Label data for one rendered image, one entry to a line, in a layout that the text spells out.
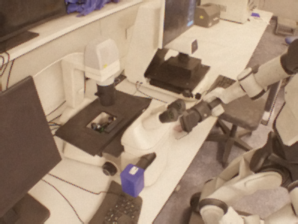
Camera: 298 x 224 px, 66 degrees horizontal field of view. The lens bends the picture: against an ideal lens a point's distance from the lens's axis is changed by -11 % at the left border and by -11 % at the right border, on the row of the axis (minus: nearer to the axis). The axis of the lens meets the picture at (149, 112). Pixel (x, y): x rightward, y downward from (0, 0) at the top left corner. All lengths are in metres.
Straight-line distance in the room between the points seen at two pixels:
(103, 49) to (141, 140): 0.33
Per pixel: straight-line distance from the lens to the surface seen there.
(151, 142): 0.88
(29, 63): 1.37
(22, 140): 0.81
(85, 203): 1.04
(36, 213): 1.06
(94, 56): 0.84
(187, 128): 1.20
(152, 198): 1.02
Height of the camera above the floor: 1.61
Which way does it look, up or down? 38 degrees down
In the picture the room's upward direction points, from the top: straight up
